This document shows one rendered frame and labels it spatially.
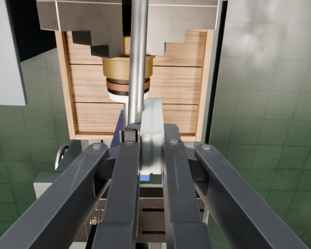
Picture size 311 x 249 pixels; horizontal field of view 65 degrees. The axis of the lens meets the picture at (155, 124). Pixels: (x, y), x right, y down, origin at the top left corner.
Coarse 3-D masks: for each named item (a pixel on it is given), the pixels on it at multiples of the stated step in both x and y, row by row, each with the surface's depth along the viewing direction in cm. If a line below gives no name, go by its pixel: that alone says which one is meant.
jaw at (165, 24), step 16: (160, 0) 35; (176, 0) 35; (192, 0) 35; (208, 0) 34; (160, 16) 36; (176, 16) 36; (192, 16) 36; (208, 16) 35; (160, 32) 37; (176, 32) 37; (160, 48) 38
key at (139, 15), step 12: (132, 0) 17; (144, 0) 17; (132, 12) 17; (144, 12) 17; (132, 24) 17; (144, 24) 17; (132, 36) 17; (144, 36) 17; (132, 48) 18; (144, 48) 18; (132, 60) 18; (144, 60) 18; (132, 72) 18; (144, 72) 18; (132, 84) 18; (144, 84) 18; (132, 96) 18; (132, 108) 18; (132, 120) 18
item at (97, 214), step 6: (108, 186) 66; (102, 198) 62; (96, 204) 62; (102, 204) 62; (96, 210) 63; (102, 210) 63; (90, 216) 64; (96, 216) 64; (102, 216) 64; (90, 228) 66
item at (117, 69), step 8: (128, 40) 37; (128, 48) 37; (128, 56) 37; (152, 56) 38; (104, 64) 39; (112, 64) 38; (120, 64) 37; (128, 64) 37; (152, 64) 40; (104, 72) 40; (112, 72) 38; (120, 72) 38; (128, 72) 38; (152, 72) 41; (112, 80) 40; (120, 80) 39; (128, 80) 39; (112, 88) 40; (120, 88) 39; (128, 88) 39
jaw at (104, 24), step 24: (48, 0) 27; (72, 0) 28; (96, 0) 30; (120, 0) 34; (48, 24) 28; (72, 24) 29; (96, 24) 31; (120, 24) 35; (96, 48) 36; (120, 48) 36
